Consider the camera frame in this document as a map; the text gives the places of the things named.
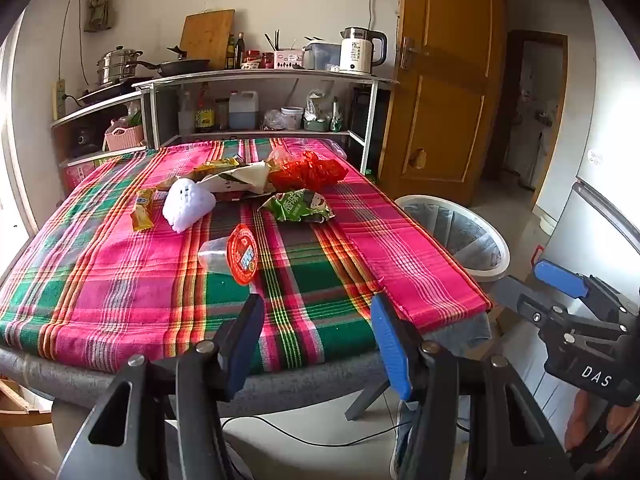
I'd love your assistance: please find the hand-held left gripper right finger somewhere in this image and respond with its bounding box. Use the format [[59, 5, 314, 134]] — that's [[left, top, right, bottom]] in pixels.
[[370, 292, 576, 480]]

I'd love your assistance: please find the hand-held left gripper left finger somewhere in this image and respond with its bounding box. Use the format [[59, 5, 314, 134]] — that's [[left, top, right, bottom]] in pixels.
[[57, 292, 266, 480]]

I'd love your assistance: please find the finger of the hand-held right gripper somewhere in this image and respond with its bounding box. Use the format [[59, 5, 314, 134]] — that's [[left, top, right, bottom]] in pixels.
[[532, 260, 640, 333], [492, 275, 630, 335]]

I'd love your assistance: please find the white lined trash can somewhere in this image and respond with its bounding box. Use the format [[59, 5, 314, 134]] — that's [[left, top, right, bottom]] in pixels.
[[395, 194, 511, 282]]

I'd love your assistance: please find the clear cup with red lid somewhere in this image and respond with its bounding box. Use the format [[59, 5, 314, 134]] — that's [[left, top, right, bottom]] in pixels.
[[197, 224, 259, 286]]

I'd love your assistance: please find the green snack bag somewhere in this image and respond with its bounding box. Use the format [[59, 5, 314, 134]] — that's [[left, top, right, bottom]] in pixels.
[[258, 189, 337, 223]]

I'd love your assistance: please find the white tissue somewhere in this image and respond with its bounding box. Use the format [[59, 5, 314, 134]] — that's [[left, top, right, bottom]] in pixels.
[[162, 177, 217, 234]]

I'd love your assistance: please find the white green paper wrapper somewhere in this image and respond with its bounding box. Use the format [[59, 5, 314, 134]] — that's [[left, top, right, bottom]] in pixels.
[[197, 161, 276, 196]]

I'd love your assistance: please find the yellow sausage wrapper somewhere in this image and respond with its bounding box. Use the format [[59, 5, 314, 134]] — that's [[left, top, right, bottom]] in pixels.
[[131, 187, 157, 232]]

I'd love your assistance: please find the red plastic bag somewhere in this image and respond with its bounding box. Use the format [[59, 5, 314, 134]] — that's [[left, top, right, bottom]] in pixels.
[[269, 150, 349, 192]]

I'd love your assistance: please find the person's right hand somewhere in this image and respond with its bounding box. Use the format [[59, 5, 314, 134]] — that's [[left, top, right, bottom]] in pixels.
[[565, 391, 640, 454]]

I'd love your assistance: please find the blue grey hanging cloth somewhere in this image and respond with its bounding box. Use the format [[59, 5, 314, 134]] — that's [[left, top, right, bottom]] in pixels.
[[425, 310, 493, 356]]

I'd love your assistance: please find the silver refrigerator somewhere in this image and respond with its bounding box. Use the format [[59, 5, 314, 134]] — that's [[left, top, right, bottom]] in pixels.
[[532, 110, 640, 396]]

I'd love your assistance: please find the blue grey fabric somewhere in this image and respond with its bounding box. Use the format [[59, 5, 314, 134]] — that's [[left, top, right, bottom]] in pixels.
[[394, 400, 420, 477]]

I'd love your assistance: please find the wooden door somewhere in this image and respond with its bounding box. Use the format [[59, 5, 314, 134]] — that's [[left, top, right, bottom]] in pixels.
[[377, 0, 506, 206]]

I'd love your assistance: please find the plastic jug with dark liquid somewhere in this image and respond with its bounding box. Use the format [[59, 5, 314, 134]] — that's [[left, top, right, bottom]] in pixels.
[[229, 90, 260, 130]]

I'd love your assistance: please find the sauce bottle with yellow label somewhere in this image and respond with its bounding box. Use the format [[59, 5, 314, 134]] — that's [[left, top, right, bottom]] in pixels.
[[195, 82, 216, 133]]

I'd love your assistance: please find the clear plastic bottle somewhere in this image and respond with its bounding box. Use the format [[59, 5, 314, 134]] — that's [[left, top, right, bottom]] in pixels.
[[178, 91, 196, 135]]

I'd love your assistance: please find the pink woven basket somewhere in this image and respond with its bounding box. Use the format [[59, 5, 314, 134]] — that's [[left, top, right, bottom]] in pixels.
[[104, 124, 146, 152]]

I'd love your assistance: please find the pink carton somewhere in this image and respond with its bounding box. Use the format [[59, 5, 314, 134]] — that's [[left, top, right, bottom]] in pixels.
[[62, 160, 121, 191]]

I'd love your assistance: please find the white food bag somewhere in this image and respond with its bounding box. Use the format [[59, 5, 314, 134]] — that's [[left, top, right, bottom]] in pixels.
[[305, 89, 335, 120]]

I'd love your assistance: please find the dark rice cooker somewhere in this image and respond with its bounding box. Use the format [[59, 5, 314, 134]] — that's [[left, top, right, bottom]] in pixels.
[[67, 125, 101, 157]]

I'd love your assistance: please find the white shelf unit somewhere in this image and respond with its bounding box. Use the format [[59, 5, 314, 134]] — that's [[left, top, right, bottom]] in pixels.
[[50, 69, 401, 171]]

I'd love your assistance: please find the black wok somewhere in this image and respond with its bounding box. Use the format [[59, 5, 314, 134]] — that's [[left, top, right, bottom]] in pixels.
[[135, 47, 211, 77]]

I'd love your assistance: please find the black induction cooker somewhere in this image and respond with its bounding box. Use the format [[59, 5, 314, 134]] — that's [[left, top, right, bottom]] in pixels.
[[77, 77, 143, 103]]

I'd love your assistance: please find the pink utensil holder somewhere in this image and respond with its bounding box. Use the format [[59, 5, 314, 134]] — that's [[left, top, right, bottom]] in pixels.
[[272, 47, 306, 70]]

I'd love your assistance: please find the white electric kettle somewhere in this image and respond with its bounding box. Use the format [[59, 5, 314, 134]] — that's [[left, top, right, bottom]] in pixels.
[[340, 27, 388, 75]]

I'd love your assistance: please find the clear plastic container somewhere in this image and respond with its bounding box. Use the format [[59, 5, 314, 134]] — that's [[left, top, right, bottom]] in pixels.
[[302, 41, 342, 71]]

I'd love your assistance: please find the steel steamer pot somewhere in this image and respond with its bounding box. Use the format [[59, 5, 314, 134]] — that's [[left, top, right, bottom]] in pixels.
[[97, 46, 143, 86]]

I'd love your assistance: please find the wooden cutting board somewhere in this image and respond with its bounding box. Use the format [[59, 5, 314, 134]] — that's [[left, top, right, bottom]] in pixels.
[[179, 9, 236, 63]]

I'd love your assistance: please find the black floor cable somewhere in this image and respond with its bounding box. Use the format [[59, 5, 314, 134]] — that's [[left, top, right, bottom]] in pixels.
[[222, 395, 416, 450]]

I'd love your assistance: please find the wooden frame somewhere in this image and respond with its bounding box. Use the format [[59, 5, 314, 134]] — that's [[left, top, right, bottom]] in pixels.
[[0, 379, 53, 426]]

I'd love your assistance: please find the metal door handle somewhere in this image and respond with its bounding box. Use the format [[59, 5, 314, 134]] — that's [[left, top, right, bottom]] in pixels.
[[400, 36, 431, 71]]

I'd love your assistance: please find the black wall cable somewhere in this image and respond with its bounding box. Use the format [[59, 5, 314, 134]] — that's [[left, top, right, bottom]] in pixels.
[[60, 0, 90, 86]]

